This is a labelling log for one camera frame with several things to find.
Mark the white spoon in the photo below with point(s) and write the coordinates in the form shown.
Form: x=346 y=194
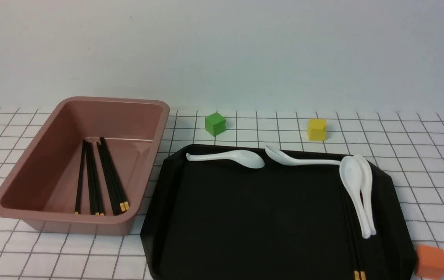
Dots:
x=352 y=178
x=366 y=190
x=243 y=157
x=282 y=158

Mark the black chopstick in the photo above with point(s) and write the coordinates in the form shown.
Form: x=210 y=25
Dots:
x=96 y=183
x=109 y=182
x=120 y=185
x=357 y=234
x=94 y=207
x=78 y=198
x=351 y=237

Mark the green cube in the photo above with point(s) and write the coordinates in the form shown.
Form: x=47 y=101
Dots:
x=215 y=124

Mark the black plastic tray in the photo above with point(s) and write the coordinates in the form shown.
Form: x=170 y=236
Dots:
x=219 y=220

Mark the yellow cube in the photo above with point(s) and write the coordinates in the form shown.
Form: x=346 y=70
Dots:
x=317 y=130

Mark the pink plastic bin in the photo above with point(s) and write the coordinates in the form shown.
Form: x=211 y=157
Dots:
x=41 y=188

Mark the orange cube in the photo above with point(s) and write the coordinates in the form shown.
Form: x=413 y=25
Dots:
x=430 y=262

